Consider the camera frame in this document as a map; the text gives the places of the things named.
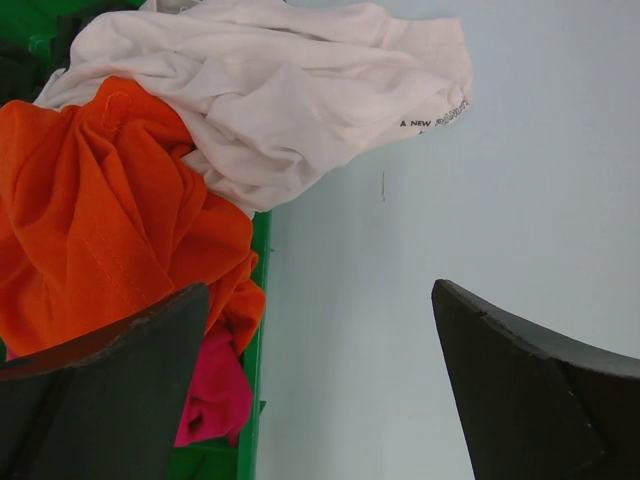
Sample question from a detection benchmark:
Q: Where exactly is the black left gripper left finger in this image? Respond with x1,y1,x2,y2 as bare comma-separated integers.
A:
1,284,209,479

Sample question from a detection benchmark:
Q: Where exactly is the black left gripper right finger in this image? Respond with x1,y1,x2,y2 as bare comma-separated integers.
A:
431,280,639,479

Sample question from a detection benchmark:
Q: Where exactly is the white and green t-shirt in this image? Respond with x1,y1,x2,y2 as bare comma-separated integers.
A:
36,1,473,214

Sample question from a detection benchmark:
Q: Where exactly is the pink t-shirt in bin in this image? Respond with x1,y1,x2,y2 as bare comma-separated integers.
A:
175,329,253,447

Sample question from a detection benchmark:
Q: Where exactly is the orange t-shirt in bin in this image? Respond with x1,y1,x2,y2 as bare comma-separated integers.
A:
1,77,265,356

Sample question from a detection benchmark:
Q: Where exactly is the green plastic bin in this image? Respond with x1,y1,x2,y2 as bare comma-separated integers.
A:
1,0,266,480

